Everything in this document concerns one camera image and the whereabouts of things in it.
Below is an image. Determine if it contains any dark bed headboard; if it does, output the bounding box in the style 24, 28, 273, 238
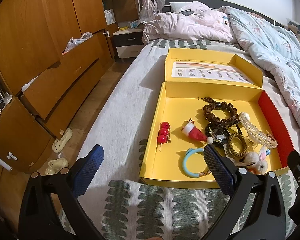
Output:
162, 0, 286, 28

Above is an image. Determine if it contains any small santa hat clip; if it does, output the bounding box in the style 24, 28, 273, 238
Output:
181, 118, 213, 144

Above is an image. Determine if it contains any clear hanging plastic bag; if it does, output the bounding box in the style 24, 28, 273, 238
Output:
139, 0, 165, 24

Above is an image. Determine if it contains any light blue floral quilt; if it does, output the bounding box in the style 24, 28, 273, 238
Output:
219, 6, 300, 127

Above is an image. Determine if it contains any white pillow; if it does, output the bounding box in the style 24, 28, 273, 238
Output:
170, 2, 191, 12

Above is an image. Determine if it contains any white bunny plush hair tie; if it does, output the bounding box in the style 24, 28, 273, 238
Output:
236, 146, 271, 175

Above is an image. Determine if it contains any wooden wardrobe with drawers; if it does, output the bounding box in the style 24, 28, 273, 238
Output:
0, 0, 114, 173

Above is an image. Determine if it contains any yellow cardboard box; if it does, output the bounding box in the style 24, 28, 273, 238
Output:
140, 48, 294, 189

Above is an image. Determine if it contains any olive spiral hair tie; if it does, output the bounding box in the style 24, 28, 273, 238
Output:
226, 132, 248, 158

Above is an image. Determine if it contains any pink quilt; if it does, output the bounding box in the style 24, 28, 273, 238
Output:
142, 2, 237, 43

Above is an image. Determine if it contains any gold rhinestone brooch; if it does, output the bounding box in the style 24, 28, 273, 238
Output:
265, 131, 276, 141

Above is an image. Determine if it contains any white nightstand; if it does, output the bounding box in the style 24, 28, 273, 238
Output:
113, 28, 145, 59

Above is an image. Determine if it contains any red ball hair clip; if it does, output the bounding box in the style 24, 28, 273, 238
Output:
157, 121, 171, 152

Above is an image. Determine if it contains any clear plastic hair claw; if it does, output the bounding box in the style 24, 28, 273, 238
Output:
239, 119, 278, 148

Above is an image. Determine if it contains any white clog lower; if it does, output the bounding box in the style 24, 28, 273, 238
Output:
45, 158, 69, 176

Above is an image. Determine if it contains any white clog upper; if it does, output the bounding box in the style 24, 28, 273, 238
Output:
52, 128, 73, 153

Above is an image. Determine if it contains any white plastic bag in drawer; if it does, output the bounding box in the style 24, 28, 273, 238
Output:
62, 32, 93, 55

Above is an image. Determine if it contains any white clog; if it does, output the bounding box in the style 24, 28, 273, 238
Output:
45, 158, 69, 176
52, 128, 73, 153

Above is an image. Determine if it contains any white seashell hair clip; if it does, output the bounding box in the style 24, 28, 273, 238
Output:
238, 112, 250, 123

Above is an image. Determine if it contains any light blue bangle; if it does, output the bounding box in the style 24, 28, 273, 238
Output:
182, 148, 211, 178

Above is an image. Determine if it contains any brown rudraksha bead bracelet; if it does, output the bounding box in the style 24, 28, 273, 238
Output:
197, 96, 239, 126

